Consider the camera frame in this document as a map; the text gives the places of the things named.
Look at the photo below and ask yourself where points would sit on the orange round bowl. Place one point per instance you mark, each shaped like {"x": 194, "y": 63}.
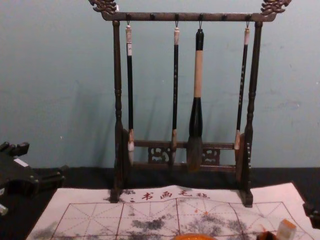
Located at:
{"x": 192, "y": 237}

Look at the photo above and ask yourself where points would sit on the white felt mat, red grid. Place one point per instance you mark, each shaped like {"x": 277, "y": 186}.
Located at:
{"x": 150, "y": 212}

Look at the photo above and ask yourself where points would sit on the black table cloth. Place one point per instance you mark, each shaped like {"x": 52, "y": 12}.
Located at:
{"x": 82, "y": 177}

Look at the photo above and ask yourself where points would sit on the white and orange seal block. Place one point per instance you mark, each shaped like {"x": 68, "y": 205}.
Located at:
{"x": 288, "y": 227}

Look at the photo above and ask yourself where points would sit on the thick black and tan brush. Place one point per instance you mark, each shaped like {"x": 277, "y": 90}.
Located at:
{"x": 195, "y": 117}

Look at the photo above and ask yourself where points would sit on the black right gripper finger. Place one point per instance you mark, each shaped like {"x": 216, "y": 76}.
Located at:
{"x": 313, "y": 215}

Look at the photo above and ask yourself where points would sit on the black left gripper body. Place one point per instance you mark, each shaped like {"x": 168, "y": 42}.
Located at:
{"x": 17, "y": 175}

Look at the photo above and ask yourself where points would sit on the dark wooden brush rack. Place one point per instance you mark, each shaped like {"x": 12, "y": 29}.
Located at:
{"x": 117, "y": 75}

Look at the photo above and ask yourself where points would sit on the black brush with white label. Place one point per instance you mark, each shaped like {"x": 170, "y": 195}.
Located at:
{"x": 130, "y": 87}

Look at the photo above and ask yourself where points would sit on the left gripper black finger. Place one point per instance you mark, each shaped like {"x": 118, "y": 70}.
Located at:
{"x": 15, "y": 148}
{"x": 51, "y": 178}

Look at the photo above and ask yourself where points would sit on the thin black calligraphy brush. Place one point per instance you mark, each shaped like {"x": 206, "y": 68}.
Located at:
{"x": 241, "y": 87}
{"x": 175, "y": 87}

